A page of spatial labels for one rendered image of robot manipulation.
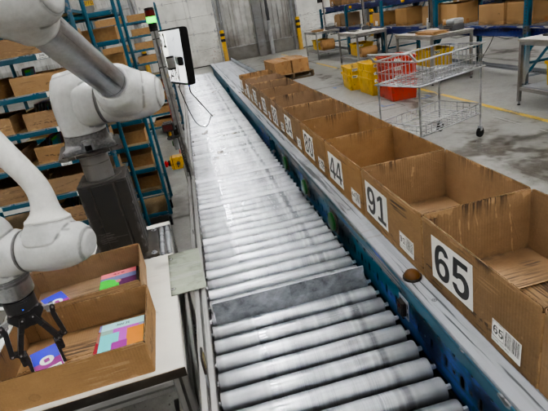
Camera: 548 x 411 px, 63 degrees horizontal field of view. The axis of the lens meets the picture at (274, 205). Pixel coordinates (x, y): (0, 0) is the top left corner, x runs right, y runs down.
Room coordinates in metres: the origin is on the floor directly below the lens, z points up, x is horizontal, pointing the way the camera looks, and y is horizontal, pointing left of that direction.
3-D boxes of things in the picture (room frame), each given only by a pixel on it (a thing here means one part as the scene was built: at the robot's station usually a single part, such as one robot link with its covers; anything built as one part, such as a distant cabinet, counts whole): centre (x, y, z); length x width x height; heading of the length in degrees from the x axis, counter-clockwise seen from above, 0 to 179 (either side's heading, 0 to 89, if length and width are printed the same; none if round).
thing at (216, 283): (1.35, 0.03, 0.72); 0.52 x 0.05 x 0.05; 97
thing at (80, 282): (1.34, 0.67, 0.80); 0.38 x 0.28 x 0.10; 103
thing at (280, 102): (2.71, -0.26, 0.97); 0.39 x 0.29 x 0.17; 7
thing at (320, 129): (1.93, -0.36, 0.96); 0.39 x 0.29 x 0.17; 7
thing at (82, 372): (1.03, 0.59, 0.80); 0.38 x 0.28 x 0.10; 100
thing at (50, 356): (1.00, 0.67, 0.77); 0.13 x 0.07 x 0.04; 32
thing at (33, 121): (2.84, 1.15, 1.19); 0.40 x 0.30 x 0.10; 97
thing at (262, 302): (1.13, 0.00, 0.76); 0.46 x 0.01 x 0.09; 97
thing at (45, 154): (2.84, 1.15, 0.99); 0.40 x 0.30 x 0.10; 94
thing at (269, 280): (1.29, 0.02, 0.72); 0.52 x 0.05 x 0.05; 97
